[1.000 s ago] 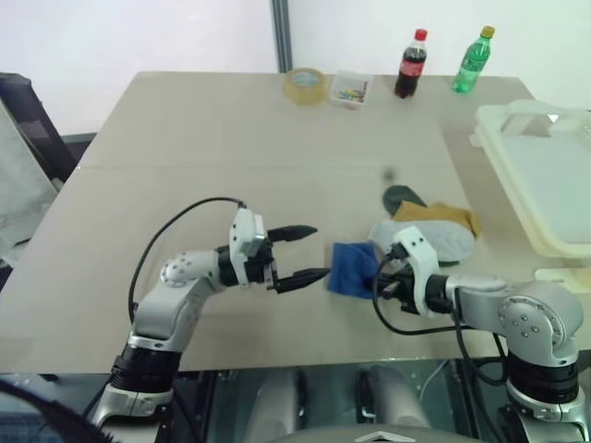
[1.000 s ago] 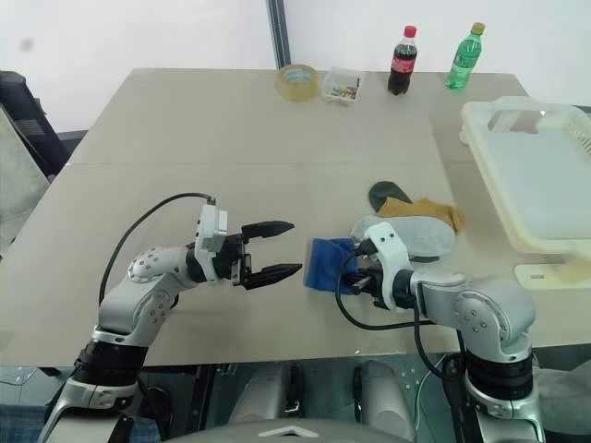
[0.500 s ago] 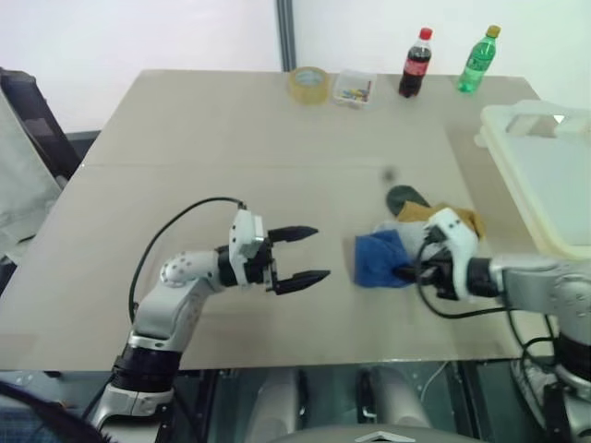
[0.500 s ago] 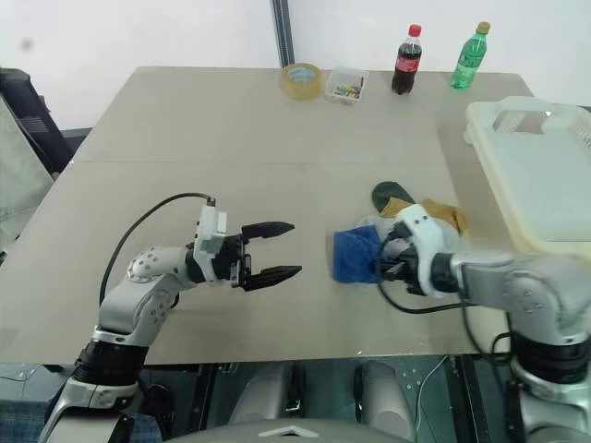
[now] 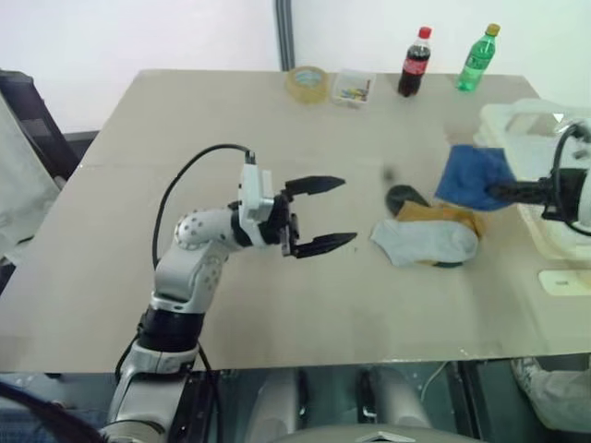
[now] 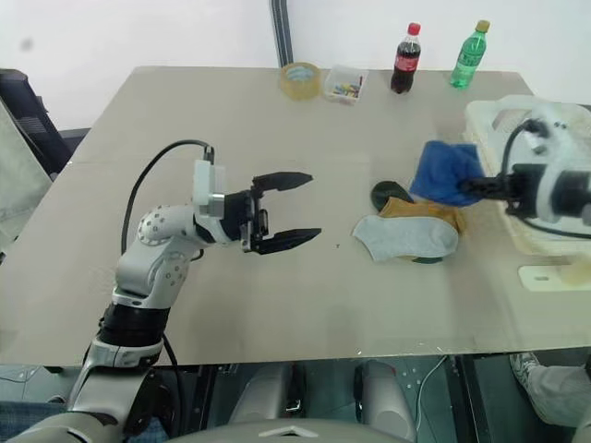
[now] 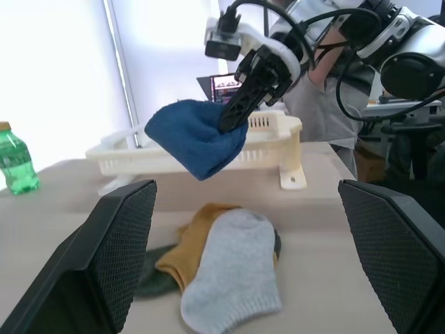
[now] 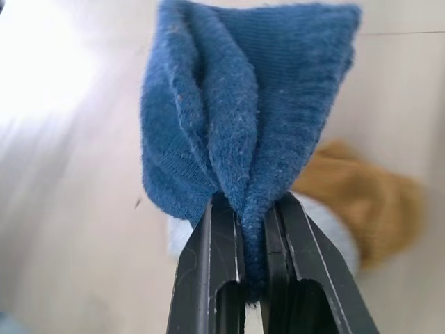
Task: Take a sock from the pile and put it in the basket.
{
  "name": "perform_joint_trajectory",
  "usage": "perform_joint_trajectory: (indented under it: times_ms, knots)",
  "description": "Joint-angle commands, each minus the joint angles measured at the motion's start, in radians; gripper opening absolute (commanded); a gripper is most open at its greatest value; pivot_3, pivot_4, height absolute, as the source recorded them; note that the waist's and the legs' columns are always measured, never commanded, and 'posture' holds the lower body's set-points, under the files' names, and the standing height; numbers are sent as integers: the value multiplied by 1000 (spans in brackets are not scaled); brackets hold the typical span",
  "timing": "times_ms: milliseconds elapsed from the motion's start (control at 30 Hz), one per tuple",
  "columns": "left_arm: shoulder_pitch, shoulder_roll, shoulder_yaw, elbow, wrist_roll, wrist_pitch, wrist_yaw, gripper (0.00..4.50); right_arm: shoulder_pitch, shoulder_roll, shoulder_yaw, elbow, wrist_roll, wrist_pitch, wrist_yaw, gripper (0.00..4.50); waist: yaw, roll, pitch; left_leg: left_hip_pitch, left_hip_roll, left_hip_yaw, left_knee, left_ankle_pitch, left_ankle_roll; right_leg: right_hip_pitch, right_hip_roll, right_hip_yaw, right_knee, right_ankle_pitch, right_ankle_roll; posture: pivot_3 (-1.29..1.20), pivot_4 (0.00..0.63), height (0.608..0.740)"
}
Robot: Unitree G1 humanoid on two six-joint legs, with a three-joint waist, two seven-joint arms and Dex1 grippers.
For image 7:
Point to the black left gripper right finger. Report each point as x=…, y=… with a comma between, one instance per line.
x=400, y=257

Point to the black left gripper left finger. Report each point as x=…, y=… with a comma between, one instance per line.
x=97, y=264

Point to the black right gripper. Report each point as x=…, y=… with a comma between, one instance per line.
x=264, y=69

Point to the blue terry sock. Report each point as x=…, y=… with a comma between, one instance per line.
x=187, y=139

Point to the cream plastic basket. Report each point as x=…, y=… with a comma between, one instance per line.
x=121, y=160

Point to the laptop screen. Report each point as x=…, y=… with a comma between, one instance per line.
x=222, y=87

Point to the dark green sock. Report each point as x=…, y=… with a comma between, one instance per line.
x=153, y=278

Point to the person in grey shirt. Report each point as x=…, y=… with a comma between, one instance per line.
x=320, y=115

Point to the mustard yellow sock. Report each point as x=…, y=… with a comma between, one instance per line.
x=187, y=250

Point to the green plastic bottle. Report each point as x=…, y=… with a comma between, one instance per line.
x=17, y=163

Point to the white office desk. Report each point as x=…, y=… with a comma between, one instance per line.
x=389, y=105

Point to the light grey ribbed sock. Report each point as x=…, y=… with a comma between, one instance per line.
x=236, y=264

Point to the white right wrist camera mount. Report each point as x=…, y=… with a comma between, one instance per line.
x=257, y=36

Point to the white window frame post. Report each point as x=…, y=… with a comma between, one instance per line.
x=120, y=69

